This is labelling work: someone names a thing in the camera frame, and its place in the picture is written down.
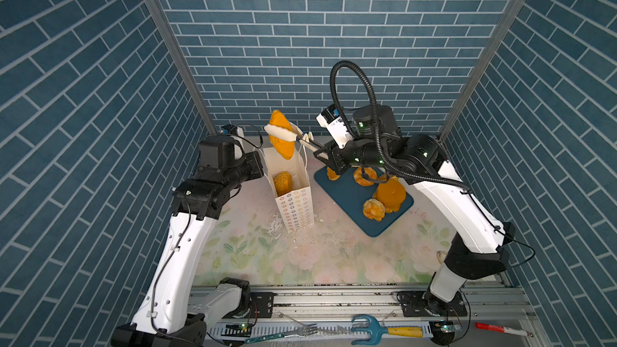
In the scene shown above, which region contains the teal yellow garden fork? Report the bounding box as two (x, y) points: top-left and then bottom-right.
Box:
(350, 315), (424, 346)

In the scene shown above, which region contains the white paper bag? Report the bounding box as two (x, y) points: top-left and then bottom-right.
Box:
(262, 124), (314, 232)

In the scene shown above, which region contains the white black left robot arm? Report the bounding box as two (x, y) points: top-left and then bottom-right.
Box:
(110, 133), (264, 346)

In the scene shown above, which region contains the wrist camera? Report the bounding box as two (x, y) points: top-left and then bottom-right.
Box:
(220, 124), (245, 160)
(317, 104), (353, 149)

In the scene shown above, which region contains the metal fork green handle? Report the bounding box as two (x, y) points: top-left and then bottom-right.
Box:
(244, 324), (319, 345)

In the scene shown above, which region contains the black corrugated cable hose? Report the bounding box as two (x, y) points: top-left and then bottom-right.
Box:
(329, 59), (471, 192)

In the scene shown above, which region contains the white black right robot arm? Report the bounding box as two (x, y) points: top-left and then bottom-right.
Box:
(302, 104), (515, 316)

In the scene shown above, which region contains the dark teal tray mat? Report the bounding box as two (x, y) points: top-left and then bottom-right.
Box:
(313, 166), (414, 238)

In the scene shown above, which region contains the long oval yellow bread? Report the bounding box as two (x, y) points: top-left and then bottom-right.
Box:
(326, 167), (340, 181)

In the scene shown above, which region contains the aluminium corner post left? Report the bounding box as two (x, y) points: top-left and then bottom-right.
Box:
(143, 0), (217, 133)

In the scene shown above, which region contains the ring doughnut bread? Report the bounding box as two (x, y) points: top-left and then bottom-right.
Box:
(353, 167), (379, 186)

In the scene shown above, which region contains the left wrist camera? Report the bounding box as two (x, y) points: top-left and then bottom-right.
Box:
(220, 124), (245, 160)

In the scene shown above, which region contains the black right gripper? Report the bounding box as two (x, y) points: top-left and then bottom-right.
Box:
(311, 131), (388, 174)

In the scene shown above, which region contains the knotted yellow bread roll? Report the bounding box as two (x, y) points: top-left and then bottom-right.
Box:
(362, 199), (386, 222)

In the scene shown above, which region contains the large round orange cake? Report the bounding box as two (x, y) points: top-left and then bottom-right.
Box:
(373, 177), (407, 214)

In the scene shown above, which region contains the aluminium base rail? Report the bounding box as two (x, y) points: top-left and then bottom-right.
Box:
(251, 282), (534, 321)

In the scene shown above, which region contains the oval orange bread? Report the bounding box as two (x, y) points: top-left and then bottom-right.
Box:
(265, 110), (297, 160)

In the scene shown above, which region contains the aluminium corner post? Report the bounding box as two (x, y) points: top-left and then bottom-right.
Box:
(143, 0), (217, 133)
(437, 0), (526, 143)

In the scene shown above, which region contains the red white marker pen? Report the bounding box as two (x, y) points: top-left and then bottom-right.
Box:
(475, 322), (533, 337)

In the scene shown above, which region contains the small round orange bun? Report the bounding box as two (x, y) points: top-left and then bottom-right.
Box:
(273, 171), (293, 197)

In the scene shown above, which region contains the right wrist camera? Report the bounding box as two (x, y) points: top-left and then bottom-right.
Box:
(317, 104), (353, 149)

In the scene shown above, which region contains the aluminium corner post right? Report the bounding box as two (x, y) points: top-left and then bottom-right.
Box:
(437, 0), (526, 143)

